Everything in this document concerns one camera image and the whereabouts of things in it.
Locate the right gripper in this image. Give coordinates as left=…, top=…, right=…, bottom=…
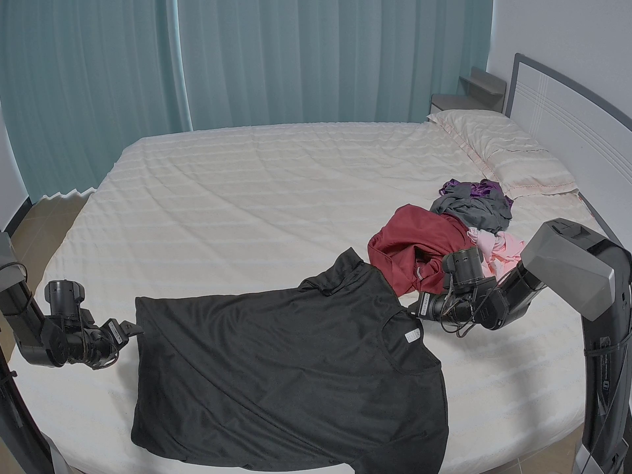
left=416, top=292, right=447, bottom=323

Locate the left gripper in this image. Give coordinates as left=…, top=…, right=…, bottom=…
left=99, top=318, right=134, bottom=359

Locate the black T-shirt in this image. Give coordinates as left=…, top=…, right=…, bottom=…
left=131, top=247, right=450, bottom=470

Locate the dark red shirt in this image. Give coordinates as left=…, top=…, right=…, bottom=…
left=368, top=204, right=477, bottom=297

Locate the pink garment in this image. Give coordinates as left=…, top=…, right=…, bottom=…
left=466, top=227, right=526, bottom=280

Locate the grey garment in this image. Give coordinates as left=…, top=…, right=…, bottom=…
left=430, top=186, right=514, bottom=233

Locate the purple garment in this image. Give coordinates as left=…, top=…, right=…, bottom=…
left=442, top=179, right=502, bottom=198

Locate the cream pillow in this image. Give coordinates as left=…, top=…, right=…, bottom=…
left=427, top=109, right=579, bottom=198

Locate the bed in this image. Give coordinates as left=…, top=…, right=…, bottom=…
left=10, top=52, right=632, bottom=474

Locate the grey bedside table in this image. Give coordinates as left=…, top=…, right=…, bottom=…
left=430, top=66, right=508, bottom=116

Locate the blue-green curtain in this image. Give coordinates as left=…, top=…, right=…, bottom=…
left=0, top=0, right=194, bottom=205
left=177, top=0, right=494, bottom=126

